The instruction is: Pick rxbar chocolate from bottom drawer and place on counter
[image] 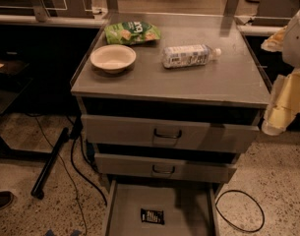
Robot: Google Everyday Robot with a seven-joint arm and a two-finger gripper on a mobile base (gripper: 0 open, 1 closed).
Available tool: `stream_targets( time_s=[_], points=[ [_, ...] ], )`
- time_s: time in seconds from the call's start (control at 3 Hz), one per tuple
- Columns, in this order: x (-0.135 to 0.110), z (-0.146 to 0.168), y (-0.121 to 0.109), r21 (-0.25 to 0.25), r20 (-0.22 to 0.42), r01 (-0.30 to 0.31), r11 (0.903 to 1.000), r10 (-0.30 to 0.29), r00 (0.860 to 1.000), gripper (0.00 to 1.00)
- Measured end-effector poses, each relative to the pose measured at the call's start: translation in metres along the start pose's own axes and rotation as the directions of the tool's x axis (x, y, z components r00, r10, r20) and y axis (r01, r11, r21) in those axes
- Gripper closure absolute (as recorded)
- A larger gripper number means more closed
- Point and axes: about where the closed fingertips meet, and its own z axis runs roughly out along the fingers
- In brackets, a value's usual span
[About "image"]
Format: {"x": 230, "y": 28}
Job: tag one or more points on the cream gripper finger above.
{"x": 284, "y": 104}
{"x": 275, "y": 42}

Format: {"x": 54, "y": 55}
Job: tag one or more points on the black rxbar chocolate wrapper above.
{"x": 152, "y": 216}

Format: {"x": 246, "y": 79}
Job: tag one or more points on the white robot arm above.
{"x": 291, "y": 43}

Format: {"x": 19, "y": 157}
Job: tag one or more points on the grey top drawer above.
{"x": 151, "y": 133}

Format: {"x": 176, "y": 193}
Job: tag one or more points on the grey drawer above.
{"x": 151, "y": 133}
{"x": 143, "y": 207}
{"x": 163, "y": 168}

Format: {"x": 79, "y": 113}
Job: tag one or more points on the grey metal drawer cabinet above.
{"x": 228, "y": 90}

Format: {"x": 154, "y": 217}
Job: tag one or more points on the grey middle drawer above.
{"x": 163, "y": 168}

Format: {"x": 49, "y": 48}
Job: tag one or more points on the grey bottom drawer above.
{"x": 143, "y": 207}

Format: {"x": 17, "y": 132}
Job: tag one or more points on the clear plastic water bottle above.
{"x": 189, "y": 55}

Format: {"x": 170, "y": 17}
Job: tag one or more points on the green snack bag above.
{"x": 130, "y": 33}

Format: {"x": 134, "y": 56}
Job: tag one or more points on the white paper bowl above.
{"x": 113, "y": 59}

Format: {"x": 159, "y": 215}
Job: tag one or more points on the dark side table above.
{"x": 13, "y": 78}

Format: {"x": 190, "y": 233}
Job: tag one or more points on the dark shoe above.
{"x": 6, "y": 198}

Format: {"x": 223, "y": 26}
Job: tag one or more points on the black table leg frame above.
{"x": 48, "y": 158}

